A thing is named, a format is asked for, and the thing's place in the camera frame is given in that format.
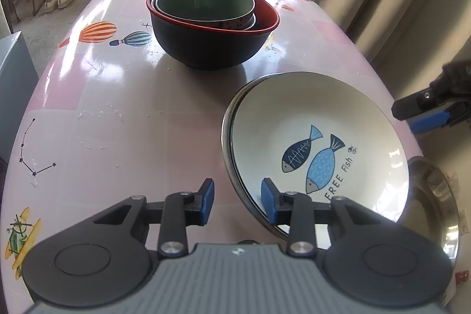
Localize beige curtain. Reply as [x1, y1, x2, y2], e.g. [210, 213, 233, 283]
[305, 0, 471, 153]

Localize stainless steel plate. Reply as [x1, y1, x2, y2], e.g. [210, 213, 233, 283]
[221, 73, 295, 239]
[403, 156, 463, 262]

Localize pink printed tablecloth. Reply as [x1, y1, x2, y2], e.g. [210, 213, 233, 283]
[0, 0, 457, 314]

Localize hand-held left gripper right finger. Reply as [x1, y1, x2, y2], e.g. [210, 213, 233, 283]
[261, 179, 387, 259]

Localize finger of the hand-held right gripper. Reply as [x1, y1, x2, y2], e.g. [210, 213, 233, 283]
[392, 85, 453, 133]

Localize red and black bowl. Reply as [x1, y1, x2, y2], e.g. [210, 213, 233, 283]
[146, 0, 279, 71]

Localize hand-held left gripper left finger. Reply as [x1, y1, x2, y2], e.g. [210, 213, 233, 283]
[84, 179, 216, 259]

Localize patterned green bowl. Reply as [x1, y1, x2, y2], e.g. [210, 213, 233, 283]
[157, 0, 256, 31]

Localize white fish print plate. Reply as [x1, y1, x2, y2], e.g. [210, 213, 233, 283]
[231, 73, 410, 226]

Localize grey box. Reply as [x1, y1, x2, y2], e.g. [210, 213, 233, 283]
[0, 32, 39, 165]

